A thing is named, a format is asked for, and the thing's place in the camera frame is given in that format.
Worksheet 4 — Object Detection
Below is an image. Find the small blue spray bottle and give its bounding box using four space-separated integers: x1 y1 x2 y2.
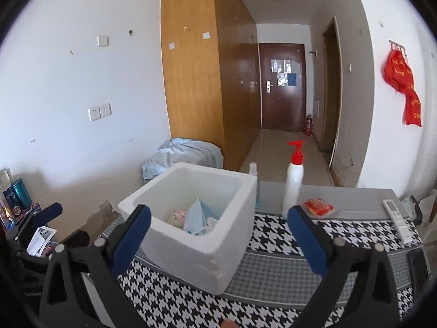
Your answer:
249 162 261 209

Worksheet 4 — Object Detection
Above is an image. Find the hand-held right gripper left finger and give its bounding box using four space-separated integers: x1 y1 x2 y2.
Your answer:
39 204 152 328

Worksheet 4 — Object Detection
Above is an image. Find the red plastic bag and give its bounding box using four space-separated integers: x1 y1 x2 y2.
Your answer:
383 48 415 93
404 89 422 127

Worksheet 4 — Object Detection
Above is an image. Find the blue face mask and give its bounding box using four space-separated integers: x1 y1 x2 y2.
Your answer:
184 197 221 236

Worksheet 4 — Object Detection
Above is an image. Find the white foam box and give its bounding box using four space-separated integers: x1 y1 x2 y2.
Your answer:
118 162 258 296

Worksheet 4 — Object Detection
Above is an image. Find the red snack packet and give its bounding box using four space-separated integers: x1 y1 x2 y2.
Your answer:
302 198 334 218

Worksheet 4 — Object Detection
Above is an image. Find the teal can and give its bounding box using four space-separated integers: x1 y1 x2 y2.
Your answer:
12 178 33 209

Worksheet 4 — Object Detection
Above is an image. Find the wooden interior door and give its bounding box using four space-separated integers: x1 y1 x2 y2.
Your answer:
320 16 343 171

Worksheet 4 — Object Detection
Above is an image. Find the light blue bedding pile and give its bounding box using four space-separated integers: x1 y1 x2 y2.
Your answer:
141 137 224 183

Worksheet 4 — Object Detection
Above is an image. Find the metal wall hook rack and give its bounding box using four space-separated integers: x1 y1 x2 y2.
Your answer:
389 39 407 55

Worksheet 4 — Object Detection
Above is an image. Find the pink patterned pouch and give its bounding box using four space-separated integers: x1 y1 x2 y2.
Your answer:
170 209 188 226

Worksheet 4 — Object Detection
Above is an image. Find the white remote control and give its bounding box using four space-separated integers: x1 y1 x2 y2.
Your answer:
382 199 414 245

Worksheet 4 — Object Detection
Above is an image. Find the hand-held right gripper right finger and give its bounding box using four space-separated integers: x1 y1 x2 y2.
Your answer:
287 206 400 328

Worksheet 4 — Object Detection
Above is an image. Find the blue printed box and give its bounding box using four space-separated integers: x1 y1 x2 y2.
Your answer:
3 191 18 228

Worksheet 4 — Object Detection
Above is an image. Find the dark brown entrance door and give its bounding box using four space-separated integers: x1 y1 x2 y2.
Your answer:
258 43 306 132

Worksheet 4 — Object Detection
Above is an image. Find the houndstooth tablecloth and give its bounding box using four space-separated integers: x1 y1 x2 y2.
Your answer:
97 212 429 327

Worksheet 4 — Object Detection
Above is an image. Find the wooden wardrobe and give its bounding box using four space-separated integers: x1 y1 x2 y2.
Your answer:
160 0 258 178

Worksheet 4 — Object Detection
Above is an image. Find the black strap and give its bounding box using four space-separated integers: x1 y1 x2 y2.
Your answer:
410 195 424 227

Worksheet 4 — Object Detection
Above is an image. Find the white lotion pump bottle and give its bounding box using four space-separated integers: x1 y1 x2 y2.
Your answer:
282 139 304 218

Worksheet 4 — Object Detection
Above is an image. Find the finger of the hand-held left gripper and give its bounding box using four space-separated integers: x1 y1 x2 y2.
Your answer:
15 248 55 267
10 202 64 238

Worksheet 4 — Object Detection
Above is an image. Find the printed paper sheet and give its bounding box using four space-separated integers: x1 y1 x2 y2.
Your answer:
26 226 58 257

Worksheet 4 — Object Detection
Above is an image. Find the black smartphone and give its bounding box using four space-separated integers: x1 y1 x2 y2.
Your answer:
408 249 429 288

